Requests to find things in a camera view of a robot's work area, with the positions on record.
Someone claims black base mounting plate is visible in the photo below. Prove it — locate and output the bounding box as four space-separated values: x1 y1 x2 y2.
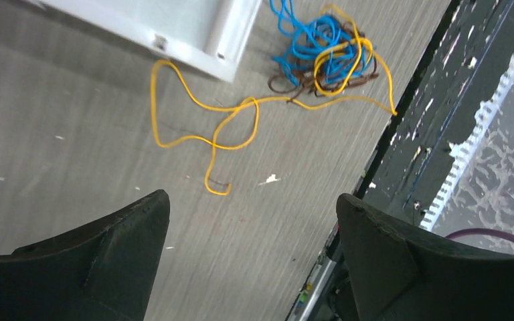
283 0 514 321

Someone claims white plastic bin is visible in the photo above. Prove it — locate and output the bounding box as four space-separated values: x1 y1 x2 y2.
33 0 262 82

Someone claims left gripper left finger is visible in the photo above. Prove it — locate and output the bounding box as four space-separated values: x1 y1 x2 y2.
0 189 170 320

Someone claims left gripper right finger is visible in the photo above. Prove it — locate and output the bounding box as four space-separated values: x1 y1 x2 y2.
336 194 514 320

